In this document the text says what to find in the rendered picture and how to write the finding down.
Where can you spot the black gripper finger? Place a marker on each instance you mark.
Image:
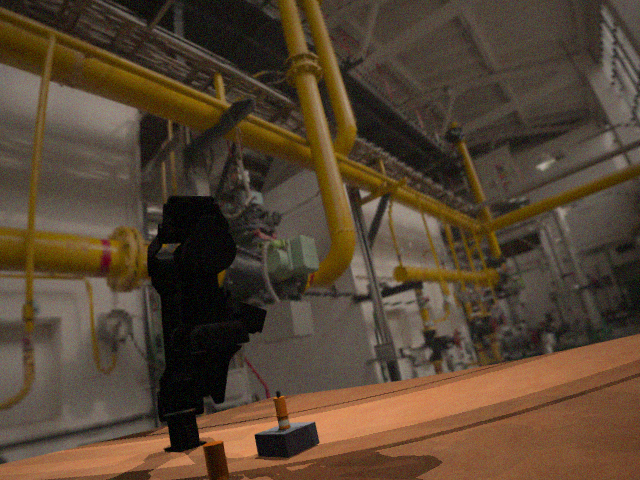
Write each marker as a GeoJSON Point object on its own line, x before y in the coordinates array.
{"type": "Point", "coordinates": [212, 367]}
{"type": "Point", "coordinates": [189, 365]}

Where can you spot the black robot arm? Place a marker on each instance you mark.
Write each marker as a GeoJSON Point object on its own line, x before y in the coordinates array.
{"type": "Point", "coordinates": [206, 249]}

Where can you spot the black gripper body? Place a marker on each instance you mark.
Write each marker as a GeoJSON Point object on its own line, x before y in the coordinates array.
{"type": "Point", "coordinates": [201, 320]}

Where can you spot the orange marker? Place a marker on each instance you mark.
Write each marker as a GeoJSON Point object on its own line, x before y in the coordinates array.
{"type": "Point", "coordinates": [281, 411]}

